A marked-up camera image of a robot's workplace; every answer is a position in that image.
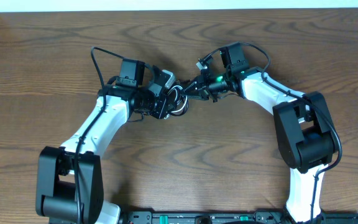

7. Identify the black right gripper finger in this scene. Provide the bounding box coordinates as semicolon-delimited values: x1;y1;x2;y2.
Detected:
183;78;204;93
182;90;209;101

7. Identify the white USB cable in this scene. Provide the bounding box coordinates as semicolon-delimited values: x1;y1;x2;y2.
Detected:
166;85;188;119

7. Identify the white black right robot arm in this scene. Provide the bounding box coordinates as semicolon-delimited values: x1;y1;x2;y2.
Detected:
181;63;342;223

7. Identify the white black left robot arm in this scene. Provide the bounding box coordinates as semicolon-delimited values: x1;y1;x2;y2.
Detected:
35;65;176;223

